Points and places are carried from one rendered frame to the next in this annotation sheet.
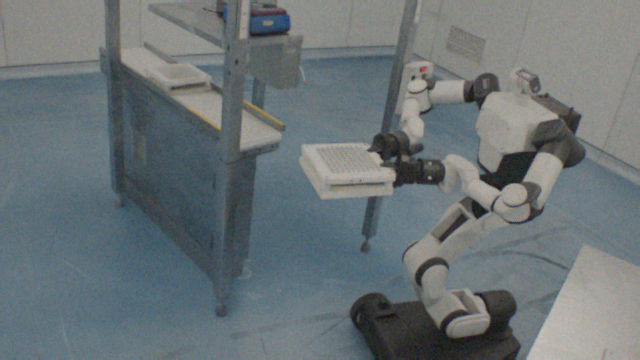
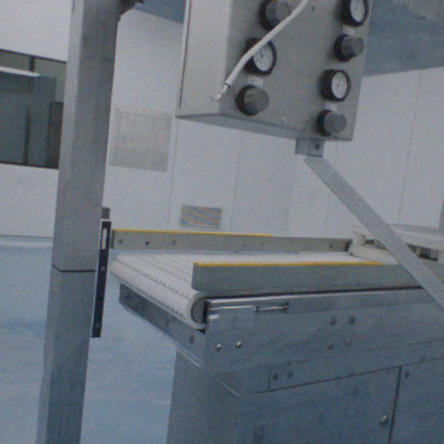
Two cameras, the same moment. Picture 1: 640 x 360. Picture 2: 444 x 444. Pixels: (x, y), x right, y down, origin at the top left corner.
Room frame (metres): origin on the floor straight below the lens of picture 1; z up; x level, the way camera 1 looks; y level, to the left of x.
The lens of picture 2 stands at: (2.45, -0.38, 0.99)
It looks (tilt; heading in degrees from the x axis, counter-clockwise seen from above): 6 degrees down; 101
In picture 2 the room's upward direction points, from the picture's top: 7 degrees clockwise
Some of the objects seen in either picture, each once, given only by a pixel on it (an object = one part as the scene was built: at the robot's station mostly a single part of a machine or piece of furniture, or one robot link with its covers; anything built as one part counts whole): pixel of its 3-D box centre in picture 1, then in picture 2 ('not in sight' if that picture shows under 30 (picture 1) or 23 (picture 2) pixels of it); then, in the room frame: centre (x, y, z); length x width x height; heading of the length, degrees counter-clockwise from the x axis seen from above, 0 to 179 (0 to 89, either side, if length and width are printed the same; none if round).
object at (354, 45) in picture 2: not in sight; (351, 42); (2.46, 0.28, 1.18); 0.03 x 0.02 x 0.04; 46
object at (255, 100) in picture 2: not in sight; (256, 94); (2.36, 0.18, 1.09); 0.03 x 0.02 x 0.04; 46
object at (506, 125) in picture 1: (523, 136); not in sight; (1.98, -0.71, 1.12); 0.34 x 0.30 x 0.36; 22
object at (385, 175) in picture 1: (347, 162); not in sight; (1.72, -0.07, 1.04); 0.25 x 0.24 x 0.02; 22
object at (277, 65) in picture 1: (274, 58); (276, 51); (2.37, 0.27, 1.16); 0.22 x 0.11 x 0.20; 46
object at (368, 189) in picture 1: (344, 175); not in sight; (1.72, -0.07, 0.99); 0.24 x 0.24 x 0.02; 22
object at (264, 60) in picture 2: not in sight; (261, 56); (2.36, 0.18, 1.13); 0.04 x 0.01 x 0.04; 46
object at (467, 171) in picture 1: (459, 174); not in sight; (1.74, -0.45, 1.05); 0.13 x 0.07 x 0.09; 40
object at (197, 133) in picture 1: (178, 97); (420, 291); (2.68, 0.77, 0.79); 1.30 x 0.29 x 0.10; 46
